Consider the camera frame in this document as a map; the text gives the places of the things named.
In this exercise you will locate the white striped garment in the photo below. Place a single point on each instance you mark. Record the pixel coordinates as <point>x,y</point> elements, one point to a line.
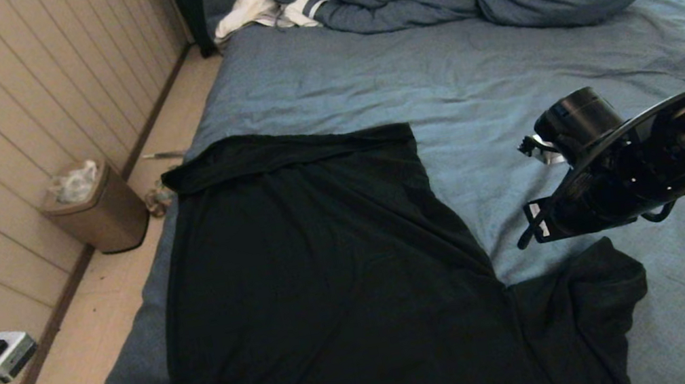
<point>248,11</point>

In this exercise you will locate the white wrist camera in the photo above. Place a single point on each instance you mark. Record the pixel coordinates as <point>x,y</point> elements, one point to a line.
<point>542,150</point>
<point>14,354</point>

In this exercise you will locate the black bedside furniture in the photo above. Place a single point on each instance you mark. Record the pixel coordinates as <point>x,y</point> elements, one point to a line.
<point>191,10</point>

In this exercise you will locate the blue bed sheet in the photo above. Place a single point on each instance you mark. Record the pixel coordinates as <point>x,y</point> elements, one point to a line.
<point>505,90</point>

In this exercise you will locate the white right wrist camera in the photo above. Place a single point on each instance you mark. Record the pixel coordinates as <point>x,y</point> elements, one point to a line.
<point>542,150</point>

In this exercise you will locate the bronze trash bin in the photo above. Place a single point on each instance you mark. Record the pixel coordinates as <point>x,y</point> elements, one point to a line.
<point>107,222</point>

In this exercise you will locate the black printed t-shirt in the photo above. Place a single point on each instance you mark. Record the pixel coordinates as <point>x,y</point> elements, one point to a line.
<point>333,303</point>

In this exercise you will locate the green patterned slippers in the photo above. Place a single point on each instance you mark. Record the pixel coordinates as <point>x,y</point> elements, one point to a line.
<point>158,200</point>

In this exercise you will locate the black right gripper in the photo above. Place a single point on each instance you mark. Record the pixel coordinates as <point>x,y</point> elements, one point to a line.
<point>618,196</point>

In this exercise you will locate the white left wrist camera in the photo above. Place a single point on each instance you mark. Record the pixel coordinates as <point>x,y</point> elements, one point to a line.
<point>14,354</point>

